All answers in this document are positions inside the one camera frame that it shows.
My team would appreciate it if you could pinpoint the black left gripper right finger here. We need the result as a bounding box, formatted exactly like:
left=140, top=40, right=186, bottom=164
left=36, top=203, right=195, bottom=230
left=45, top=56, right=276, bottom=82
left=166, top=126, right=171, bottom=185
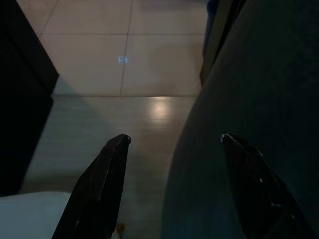
left=220, top=133, right=318, bottom=239

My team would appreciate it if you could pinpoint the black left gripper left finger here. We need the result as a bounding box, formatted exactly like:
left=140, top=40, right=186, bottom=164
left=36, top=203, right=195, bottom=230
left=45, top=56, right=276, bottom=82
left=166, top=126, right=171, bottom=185
left=51, top=133, right=132, bottom=239

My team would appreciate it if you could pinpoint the dark grey pillow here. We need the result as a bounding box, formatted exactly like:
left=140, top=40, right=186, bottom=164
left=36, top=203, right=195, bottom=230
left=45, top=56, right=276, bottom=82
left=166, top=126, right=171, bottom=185
left=161, top=0, right=319, bottom=239

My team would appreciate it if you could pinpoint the white cushion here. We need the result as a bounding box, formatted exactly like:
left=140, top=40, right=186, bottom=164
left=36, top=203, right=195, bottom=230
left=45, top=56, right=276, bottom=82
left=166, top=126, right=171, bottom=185
left=0, top=191, right=72, bottom=239

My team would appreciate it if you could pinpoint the black cabinet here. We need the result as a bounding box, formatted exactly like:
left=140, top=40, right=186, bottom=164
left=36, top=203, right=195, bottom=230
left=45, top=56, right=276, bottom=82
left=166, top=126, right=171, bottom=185
left=0, top=0, right=59, bottom=197

